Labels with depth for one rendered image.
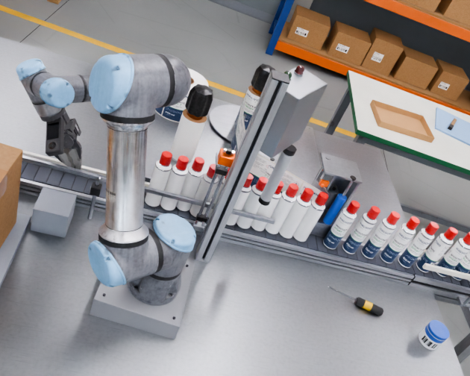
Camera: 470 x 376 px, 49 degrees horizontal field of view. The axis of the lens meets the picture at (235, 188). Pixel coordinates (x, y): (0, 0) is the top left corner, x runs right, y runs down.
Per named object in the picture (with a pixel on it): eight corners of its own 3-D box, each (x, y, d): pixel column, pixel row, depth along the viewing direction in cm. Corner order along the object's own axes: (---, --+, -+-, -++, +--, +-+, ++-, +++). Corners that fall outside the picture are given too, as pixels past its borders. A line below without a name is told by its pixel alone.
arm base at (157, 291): (180, 268, 150) (191, 246, 144) (177, 310, 139) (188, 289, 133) (130, 256, 147) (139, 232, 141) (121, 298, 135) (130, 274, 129)
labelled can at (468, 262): (463, 277, 193) (497, 242, 181) (457, 283, 190) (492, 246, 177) (452, 268, 196) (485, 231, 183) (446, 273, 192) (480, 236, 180)
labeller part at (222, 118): (274, 118, 237) (275, 116, 236) (279, 158, 213) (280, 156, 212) (210, 99, 231) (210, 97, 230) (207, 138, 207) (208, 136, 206)
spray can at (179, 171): (175, 202, 172) (192, 155, 160) (174, 212, 168) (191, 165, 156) (160, 198, 171) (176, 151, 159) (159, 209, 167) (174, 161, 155)
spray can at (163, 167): (161, 199, 171) (177, 151, 159) (157, 210, 167) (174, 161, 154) (146, 195, 170) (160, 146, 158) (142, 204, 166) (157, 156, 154)
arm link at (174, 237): (192, 270, 138) (209, 236, 130) (151, 285, 129) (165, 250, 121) (169, 238, 143) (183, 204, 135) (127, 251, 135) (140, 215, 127)
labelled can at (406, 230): (390, 255, 189) (420, 215, 177) (393, 265, 185) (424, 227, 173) (377, 251, 188) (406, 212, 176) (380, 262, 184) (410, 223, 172)
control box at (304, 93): (300, 139, 148) (328, 83, 137) (271, 159, 136) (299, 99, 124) (271, 121, 151) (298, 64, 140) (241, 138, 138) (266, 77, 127)
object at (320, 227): (324, 214, 194) (356, 163, 179) (329, 239, 184) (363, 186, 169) (290, 205, 191) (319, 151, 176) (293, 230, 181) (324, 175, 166)
